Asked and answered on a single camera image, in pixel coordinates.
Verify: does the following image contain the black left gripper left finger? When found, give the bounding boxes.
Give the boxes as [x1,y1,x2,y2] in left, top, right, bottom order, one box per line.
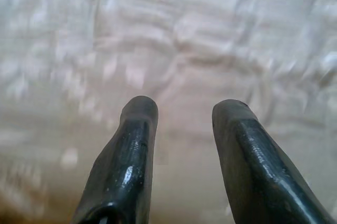
[70,95,160,224]

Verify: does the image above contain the beige floral bed sheet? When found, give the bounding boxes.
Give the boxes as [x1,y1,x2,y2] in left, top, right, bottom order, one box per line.
[0,0,337,224]

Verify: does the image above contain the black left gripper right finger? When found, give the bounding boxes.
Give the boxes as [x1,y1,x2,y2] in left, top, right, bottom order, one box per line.
[211,99,337,224]

